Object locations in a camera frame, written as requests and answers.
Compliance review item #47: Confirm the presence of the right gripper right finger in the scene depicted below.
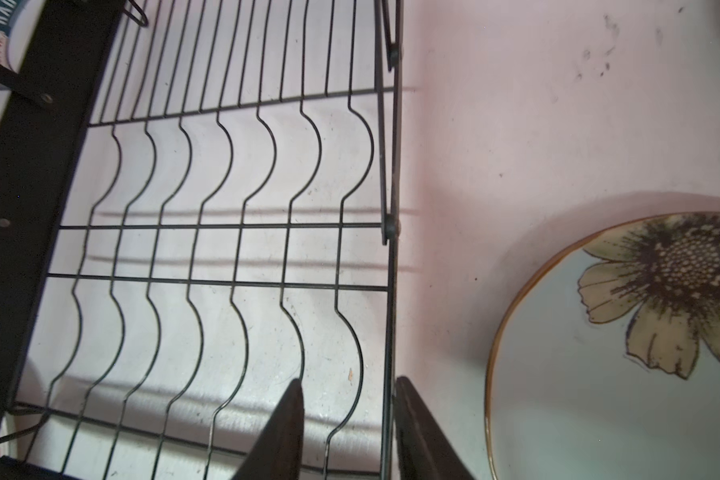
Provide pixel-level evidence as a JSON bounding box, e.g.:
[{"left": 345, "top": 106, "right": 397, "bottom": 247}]
[{"left": 394, "top": 376, "right": 473, "bottom": 480}]

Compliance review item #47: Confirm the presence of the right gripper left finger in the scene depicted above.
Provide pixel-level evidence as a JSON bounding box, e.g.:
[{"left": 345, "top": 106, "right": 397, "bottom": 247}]
[{"left": 233, "top": 379, "right": 305, "bottom": 480}]

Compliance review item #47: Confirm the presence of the pale green flower plate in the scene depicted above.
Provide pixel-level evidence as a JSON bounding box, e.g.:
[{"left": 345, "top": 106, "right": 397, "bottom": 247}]
[{"left": 485, "top": 212, "right": 720, "bottom": 479}]

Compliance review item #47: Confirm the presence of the black rimmed lettered plate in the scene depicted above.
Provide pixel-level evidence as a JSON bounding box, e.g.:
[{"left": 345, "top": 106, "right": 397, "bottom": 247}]
[{"left": 0, "top": 0, "right": 43, "bottom": 91}]

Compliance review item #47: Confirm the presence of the black wire dish rack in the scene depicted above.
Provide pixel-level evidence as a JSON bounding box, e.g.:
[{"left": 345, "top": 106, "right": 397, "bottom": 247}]
[{"left": 0, "top": 1, "right": 403, "bottom": 479}]

